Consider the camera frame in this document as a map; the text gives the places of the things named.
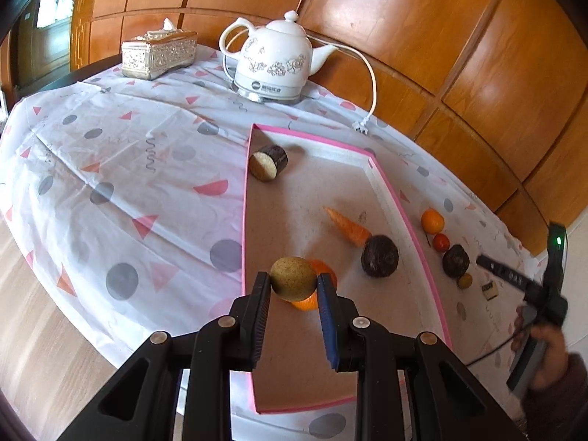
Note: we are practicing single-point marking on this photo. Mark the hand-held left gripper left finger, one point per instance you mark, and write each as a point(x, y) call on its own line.
point(259, 321)

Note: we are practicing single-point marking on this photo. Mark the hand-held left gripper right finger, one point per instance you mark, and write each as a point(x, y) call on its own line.
point(327, 326)

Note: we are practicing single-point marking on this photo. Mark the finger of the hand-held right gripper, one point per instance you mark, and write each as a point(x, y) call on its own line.
point(505, 273)

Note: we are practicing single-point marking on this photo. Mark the orange tangerine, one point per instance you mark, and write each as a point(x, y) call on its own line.
point(305, 305)
point(432, 221)

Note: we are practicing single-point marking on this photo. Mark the small yellow round fruit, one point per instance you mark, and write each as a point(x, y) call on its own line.
point(465, 281)

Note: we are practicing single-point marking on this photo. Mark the dark brown round fruit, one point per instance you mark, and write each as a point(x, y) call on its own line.
point(455, 261)
point(380, 257)

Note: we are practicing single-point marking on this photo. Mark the olive green round fruit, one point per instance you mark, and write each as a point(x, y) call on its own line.
point(291, 278)

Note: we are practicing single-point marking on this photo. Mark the red tomato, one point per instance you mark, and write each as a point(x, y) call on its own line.
point(441, 242)

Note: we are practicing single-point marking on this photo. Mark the orange carrot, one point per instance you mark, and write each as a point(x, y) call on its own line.
point(351, 232)

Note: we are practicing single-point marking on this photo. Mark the pink shallow tray box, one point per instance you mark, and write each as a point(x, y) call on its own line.
point(312, 220)

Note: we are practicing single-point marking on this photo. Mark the person's right forearm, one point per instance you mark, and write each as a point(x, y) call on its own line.
point(565, 399)

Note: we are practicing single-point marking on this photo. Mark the person's right hand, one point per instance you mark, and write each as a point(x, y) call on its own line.
point(553, 353)

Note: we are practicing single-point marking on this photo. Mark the white patterned tablecloth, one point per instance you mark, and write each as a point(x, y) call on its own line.
point(138, 183)

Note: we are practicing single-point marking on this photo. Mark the silver kettle base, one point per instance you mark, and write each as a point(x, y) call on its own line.
point(266, 94)

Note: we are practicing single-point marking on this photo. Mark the white floral ceramic kettle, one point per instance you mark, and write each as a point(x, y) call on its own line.
point(271, 55)

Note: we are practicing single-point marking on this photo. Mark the silver embossed tissue box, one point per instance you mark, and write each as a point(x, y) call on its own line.
point(156, 55)

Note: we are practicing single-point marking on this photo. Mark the white tissue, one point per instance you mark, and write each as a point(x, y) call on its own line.
point(168, 25)

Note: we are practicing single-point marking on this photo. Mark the wooden glass-panel door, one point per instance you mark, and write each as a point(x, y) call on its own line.
point(55, 0)

